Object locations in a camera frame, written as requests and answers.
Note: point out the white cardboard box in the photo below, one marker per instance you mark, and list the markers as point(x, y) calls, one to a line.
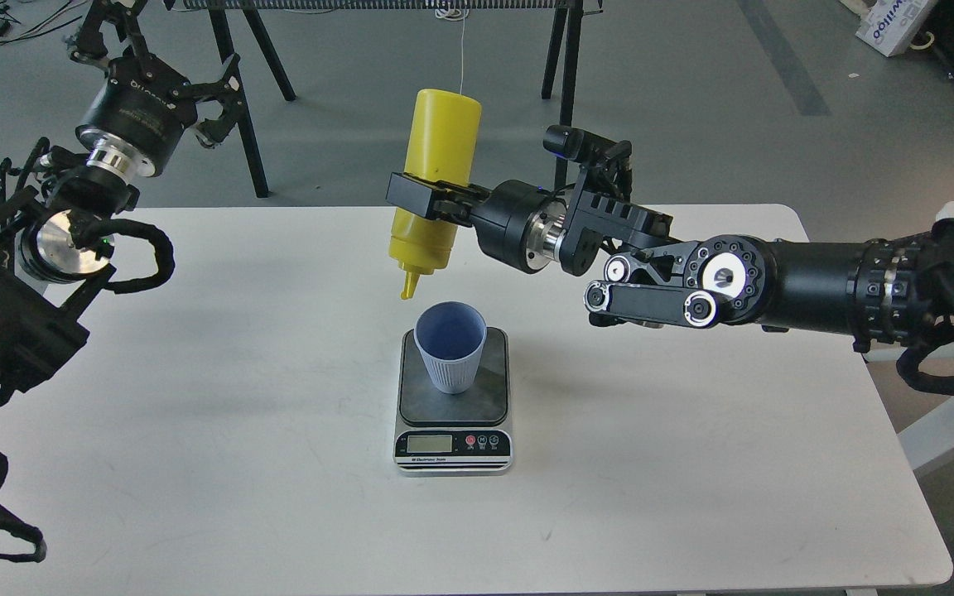
point(890, 26)

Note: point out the blue plastic cup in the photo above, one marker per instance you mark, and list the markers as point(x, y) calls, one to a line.
point(451, 336)

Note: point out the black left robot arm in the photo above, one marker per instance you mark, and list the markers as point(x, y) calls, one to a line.
point(63, 238)

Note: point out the digital kitchen scale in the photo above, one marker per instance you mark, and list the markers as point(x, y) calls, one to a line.
point(471, 433)

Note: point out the black trestle table stand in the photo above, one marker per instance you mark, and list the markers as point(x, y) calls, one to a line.
point(331, 84)

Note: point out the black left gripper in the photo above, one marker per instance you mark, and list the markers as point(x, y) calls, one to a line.
point(133, 116)

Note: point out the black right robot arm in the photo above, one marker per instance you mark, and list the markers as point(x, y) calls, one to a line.
point(879, 291)

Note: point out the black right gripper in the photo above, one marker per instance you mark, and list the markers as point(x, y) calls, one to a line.
point(511, 221)

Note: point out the yellow squeeze bottle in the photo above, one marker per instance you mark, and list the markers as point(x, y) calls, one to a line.
point(441, 148)

